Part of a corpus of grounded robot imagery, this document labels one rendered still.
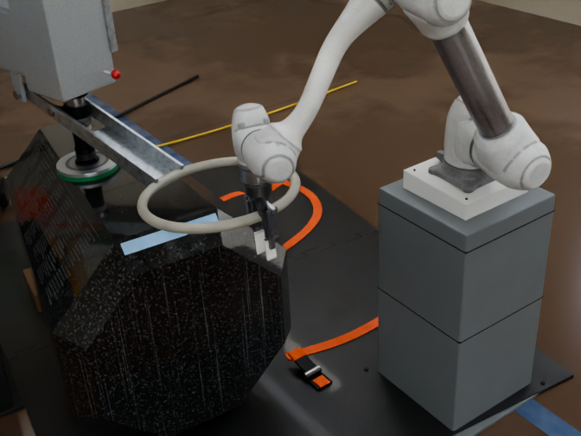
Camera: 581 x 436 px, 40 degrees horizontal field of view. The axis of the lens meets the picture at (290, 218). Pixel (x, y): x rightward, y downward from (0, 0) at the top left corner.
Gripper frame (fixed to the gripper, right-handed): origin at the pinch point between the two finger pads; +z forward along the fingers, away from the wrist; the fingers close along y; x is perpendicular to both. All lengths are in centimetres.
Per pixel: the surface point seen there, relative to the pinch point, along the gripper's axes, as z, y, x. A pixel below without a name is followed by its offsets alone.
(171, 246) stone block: 5.1, 28.7, 15.6
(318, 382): 81, 26, -31
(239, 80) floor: 61, 324, -189
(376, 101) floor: 69, 223, -234
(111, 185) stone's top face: -3, 68, 16
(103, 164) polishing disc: -6, 79, 13
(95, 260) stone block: 6, 39, 36
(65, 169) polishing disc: -7, 85, 25
